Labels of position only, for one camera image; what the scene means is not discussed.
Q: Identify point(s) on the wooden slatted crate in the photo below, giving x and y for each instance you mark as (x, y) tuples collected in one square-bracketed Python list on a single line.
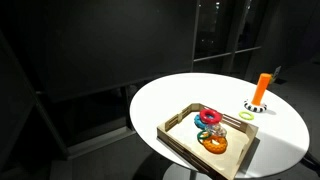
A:
[(212, 142)]

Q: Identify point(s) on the black white striped base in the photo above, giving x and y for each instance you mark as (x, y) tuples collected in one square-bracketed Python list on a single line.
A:
[(254, 108)]

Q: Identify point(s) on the orange stacking post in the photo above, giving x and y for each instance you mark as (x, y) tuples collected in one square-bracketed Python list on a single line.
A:
[(262, 85)]

